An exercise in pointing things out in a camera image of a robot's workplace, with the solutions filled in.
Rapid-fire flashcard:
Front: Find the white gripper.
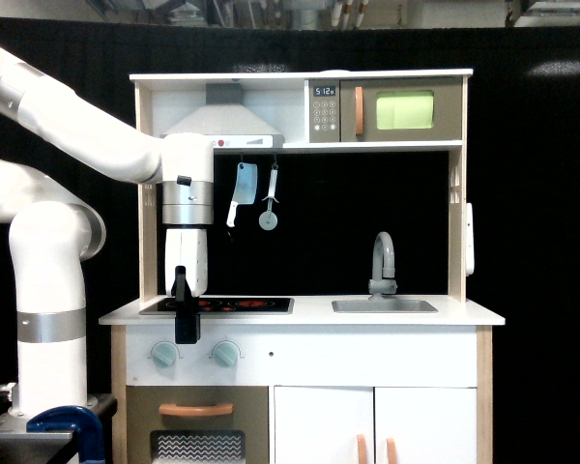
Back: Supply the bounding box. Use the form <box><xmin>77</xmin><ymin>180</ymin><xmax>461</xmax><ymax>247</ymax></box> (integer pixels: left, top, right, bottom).
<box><xmin>164</xmin><ymin>228</ymin><xmax>208</xmax><ymax>344</ymax></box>

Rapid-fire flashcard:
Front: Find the toy microwave door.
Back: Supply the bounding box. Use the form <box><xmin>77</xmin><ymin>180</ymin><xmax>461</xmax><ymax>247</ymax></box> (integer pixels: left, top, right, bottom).
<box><xmin>339</xmin><ymin>77</ymin><xmax>463</xmax><ymax>142</ymax></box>

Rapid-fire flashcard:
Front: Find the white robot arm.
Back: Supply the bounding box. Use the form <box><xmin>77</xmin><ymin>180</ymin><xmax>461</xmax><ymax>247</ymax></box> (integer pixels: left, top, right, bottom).
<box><xmin>0</xmin><ymin>47</ymin><xmax>214</xmax><ymax>418</ymax></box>

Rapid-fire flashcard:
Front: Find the toy oven door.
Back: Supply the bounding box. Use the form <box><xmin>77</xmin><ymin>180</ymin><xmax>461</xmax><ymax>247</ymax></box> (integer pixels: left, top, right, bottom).
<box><xmin>126</xmin><ymin>386</ymin><xmax>270</xmax><ymax>463</ymax></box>

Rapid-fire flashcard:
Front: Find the left white cabinet door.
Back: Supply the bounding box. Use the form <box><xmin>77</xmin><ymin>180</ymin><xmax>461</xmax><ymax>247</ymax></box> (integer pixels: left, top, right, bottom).
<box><xmin>273</xmin><ymin>386</ymin><xmax>374</xmax><ymax>463</ymax></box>

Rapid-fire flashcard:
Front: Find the white cabinet door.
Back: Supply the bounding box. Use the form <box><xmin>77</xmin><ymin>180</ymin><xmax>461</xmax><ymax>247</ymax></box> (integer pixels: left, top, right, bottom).
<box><xmin>374</xmin><ymin>388</ymin><xmax>478</xmax><ymax>463</ymax></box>
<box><xmin>273</xmin><ymin>386</ymin><xmax>374</xmax><ymax>463</ymax></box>

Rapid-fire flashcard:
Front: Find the right white cabinet door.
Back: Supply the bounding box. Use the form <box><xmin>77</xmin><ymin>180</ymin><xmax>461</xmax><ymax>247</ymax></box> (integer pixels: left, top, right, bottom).
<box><xmin>374</xmin><ymin>388</ymin><xmax>478</xmax><ymax>463</ymax></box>

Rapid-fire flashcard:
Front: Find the black toy stovetop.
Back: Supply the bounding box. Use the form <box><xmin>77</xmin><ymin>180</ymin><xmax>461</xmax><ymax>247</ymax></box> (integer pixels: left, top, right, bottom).
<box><xmin>139</xmin><ymin>297</ymin><xmax>294</xmax><ymax>315</ymax></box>

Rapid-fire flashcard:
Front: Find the left mint stove knob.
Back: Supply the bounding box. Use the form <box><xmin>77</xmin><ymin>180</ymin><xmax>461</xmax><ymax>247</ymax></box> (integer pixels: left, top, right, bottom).
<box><xmin>150</xmin><ymin>341</ymin><xmax>179</xmax><ymax>368</ymax></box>

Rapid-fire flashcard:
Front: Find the mint stove knob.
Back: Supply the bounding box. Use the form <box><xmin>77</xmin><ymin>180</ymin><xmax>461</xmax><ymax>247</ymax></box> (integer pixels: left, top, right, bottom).
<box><xmin>150</xmin><ymin>341</ymin><xmax>179</xmax><ymax>368</ymax></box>
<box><xmin>212</xmin><ymin>340</ymin><xmax>241</xmax><ymax>367</ymax></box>

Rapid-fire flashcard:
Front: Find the right mint stove knob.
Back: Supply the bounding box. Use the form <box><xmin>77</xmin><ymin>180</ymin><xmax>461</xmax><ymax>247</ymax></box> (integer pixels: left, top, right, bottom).
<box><xmin>212</xmin><ymin>340</ymin><xmax>241</xmax><ymax>367</ymax></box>

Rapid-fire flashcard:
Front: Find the toy pizza cutter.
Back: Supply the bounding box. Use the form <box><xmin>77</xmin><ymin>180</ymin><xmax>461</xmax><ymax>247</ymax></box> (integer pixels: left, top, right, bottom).
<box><xmin>259</xmin><ymin>163</ymin><xmax>278</xmax><ymax>231</ymax></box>

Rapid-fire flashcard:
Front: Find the toy cleaver knife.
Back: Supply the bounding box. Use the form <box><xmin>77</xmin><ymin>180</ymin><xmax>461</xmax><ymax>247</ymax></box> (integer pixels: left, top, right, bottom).
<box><xmin>226</xmin><ymin>162</ymin><xmax>257</xmax><ymax>227</ymax></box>

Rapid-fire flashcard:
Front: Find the white wooden toy kitchen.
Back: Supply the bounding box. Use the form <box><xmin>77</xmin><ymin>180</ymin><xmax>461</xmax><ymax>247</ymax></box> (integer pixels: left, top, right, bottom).
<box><xmin>101</xmin><ymin>69</ymin><xmax>504</xmax><ymax>463</ymax></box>

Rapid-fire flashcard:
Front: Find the grey toy sink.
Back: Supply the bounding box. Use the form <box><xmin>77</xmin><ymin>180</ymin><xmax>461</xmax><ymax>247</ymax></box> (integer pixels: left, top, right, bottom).
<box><xmin>332</xmin><ymin>299</ymin><xmax>438</xmax><ymax>313</ymax></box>

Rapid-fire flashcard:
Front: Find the blue clamp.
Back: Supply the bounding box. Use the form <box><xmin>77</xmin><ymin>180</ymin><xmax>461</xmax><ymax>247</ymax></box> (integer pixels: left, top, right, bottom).
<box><xmin>26</xmin><ymin>406</ymin><xmax>105</xmax><ymax>463</ymax></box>

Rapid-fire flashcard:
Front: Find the toy range hood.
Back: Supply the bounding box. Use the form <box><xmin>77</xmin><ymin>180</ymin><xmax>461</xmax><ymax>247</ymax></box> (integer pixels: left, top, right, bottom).
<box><xmin>160</xmin><ymin>82</ymin><xmax>285</xmax><ymax>149</ymax></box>

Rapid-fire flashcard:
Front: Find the grey toy faucet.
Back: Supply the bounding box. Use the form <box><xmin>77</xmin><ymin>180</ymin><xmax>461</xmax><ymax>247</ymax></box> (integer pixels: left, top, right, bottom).
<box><xmin>368</xmin><ymin>231</ymin><xmax>397</xmax><ymax>300</ymax></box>

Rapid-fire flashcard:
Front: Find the white side holder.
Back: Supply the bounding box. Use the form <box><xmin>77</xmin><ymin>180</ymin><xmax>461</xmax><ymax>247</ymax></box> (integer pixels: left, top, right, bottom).
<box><xmin>465</xmin><ymin>202</ymin><xmax>476</xmax><ymax>276</ymax></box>

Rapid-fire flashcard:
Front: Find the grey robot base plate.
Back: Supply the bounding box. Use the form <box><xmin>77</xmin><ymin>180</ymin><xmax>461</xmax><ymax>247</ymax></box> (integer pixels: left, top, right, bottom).
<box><xmin>0</xmin><ymin>392</ymin><xmax>118</xmax><ymax>464</ymax></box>

